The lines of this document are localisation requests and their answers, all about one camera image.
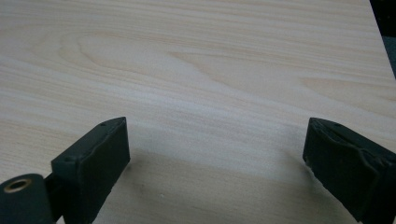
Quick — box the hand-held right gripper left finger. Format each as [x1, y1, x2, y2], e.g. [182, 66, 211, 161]
[44, 116, 132, 224]

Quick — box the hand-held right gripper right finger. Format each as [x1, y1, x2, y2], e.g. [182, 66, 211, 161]
[302, 117, 396, 224]

